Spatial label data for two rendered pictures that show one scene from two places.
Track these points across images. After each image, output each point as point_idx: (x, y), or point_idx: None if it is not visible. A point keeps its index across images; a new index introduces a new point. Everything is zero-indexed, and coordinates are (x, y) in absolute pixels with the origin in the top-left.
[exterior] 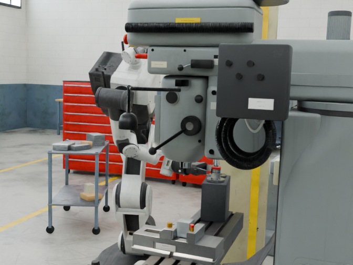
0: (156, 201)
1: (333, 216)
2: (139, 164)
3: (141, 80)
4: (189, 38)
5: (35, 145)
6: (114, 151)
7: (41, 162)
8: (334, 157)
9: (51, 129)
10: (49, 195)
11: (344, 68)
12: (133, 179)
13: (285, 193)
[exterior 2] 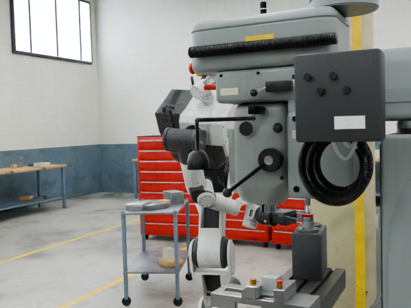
0: (246, 267)
1: None
2: (218, 216)
3: (213, 117)
4: (262, 57)
5: (111, 211)
6: (196, 212)
7: (117, 228)
8: None
9: (128, 192)
10: (124, 261)
11: None
12: (211, 233)
13: (390, 233)
